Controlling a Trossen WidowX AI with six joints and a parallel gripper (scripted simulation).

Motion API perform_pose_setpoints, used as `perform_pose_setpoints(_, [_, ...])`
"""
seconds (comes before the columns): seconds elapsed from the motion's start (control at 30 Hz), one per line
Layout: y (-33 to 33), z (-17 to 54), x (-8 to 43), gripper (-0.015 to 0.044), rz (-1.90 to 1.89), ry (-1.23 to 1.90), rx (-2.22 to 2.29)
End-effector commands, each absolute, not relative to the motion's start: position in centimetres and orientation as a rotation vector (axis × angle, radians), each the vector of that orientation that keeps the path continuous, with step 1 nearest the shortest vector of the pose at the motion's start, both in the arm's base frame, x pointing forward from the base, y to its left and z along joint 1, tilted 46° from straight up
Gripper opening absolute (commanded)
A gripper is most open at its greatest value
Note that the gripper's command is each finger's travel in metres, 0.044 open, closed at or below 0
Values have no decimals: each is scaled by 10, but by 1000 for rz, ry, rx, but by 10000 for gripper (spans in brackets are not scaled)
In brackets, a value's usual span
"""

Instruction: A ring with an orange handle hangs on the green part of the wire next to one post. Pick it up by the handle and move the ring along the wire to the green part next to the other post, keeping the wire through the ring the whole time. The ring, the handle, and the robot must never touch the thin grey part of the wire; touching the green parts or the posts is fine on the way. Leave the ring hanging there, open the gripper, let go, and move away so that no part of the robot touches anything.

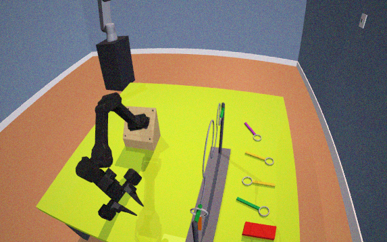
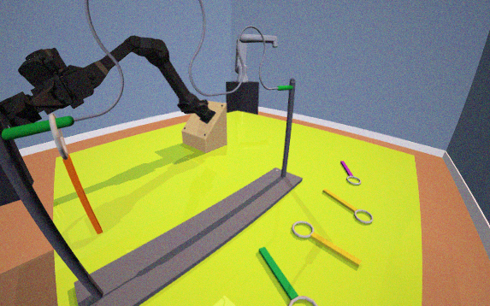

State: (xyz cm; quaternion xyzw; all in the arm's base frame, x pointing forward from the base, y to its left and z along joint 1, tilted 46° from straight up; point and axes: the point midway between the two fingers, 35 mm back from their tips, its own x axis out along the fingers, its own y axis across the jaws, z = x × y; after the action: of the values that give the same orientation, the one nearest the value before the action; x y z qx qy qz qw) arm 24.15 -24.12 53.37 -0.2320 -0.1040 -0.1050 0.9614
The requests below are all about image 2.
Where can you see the green handle with grey loop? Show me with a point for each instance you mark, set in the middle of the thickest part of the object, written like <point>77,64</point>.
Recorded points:
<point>284,283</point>

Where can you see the magenta-handled loop tool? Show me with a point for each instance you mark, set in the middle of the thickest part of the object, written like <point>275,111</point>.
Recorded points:
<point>349,174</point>

